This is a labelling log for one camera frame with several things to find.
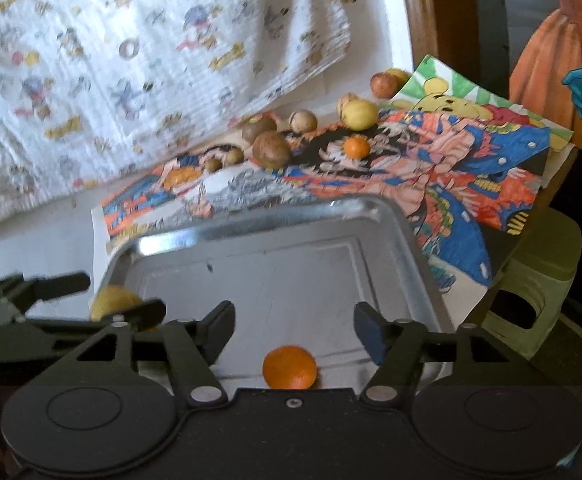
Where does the colourful anime drawing sheet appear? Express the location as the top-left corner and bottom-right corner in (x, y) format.
(101, 108), (552, 294)

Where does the reddish brown round fruit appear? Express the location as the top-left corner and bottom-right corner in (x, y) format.
(370, 72), (401, 100)

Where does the grey-haired character drawing sheet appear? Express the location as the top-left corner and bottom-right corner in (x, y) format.
(92, 162), (303, 259)

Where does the small orange tangerine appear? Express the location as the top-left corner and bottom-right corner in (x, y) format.
(262, 346), (318, 390)
(342, 134), (371, 160)

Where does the green plastic stool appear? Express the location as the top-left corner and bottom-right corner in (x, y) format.
(482, 208), (582, 360)

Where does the white cartoon print cloth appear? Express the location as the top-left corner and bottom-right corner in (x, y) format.
(0, 0), (351, 221)

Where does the yellow fruit behind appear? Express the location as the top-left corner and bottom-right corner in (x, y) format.
(385, 68), (411, 86)

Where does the striped pepino melon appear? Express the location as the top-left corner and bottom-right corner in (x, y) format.
(289, 110), (318, 134)
(337, 92), (358, 117)

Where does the princess painting orange dress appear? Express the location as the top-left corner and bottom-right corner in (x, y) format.
(509, 0), (582, 149)

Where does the brown avocado-shaped mango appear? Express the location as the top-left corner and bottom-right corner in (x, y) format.
(252, 131), (292, 169)

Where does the wooden frame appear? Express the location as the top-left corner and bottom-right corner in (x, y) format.
(405, 0), (477, 70)

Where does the silver metal tray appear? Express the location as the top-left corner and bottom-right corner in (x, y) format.
(101, 195), (452, 392)

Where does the brown kiwi with sticker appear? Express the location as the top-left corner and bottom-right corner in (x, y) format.
(241, 114), (277, 144)

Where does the yellow lemon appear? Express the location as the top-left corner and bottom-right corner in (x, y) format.
(341, 99), (379, 131)

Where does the small brown longan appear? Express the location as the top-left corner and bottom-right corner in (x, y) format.
(204, 157), (223, 174)
(224, 148), (244, 167)

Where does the yellow-green mango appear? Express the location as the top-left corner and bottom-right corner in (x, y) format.
(90, 285), (142, 322)

